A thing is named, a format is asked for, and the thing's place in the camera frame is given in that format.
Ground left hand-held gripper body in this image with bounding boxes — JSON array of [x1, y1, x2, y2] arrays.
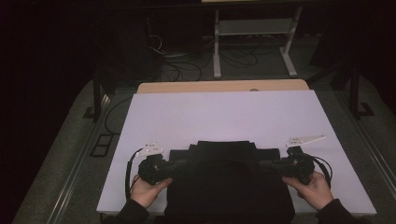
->
[[135, 141, 174, 186]]

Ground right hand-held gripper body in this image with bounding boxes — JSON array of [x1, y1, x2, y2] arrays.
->
[[278, 133, 327, 185]]

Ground black tank top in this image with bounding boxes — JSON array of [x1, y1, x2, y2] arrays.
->
[[163, 140, 296, 224]]

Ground person's left hand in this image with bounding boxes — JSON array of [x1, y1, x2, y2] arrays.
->
[[130, 175, 173, 209]]

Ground person's right hand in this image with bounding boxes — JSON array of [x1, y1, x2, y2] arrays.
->
[[282, 170, 334, 211]]

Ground white board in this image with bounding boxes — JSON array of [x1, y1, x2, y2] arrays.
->
[[96, 90, 377, 217]]

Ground black metal stand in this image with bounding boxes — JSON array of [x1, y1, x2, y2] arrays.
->
[[83, 71, 111, 122], [306, 60, 376, 120]]

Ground white metal stand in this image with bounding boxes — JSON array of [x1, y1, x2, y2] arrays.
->
[[212, 7, 303, 79]]

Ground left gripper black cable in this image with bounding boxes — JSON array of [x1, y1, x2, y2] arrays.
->
[[124, 148, 144, 200]]

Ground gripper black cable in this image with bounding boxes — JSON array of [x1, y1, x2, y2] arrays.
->
[[124, 148, 144, 200], [306, 153, 333, 189]]

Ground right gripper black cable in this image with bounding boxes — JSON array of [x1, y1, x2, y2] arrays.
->
[[306, 153, 333, 189]]

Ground black floor cable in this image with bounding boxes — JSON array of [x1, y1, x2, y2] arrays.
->
[[104, 96, 134, 136]]

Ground metal floor rail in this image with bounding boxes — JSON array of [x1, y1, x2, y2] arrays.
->
[[335, 90, 396, 200], [46, 92, 111, 224]]

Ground tangle of black floor cables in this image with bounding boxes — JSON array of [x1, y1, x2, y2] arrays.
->
[[162, 46, 260, 82]]

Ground thin white cable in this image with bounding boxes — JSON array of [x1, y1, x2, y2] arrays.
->
[[148, 34, 166, 56]]

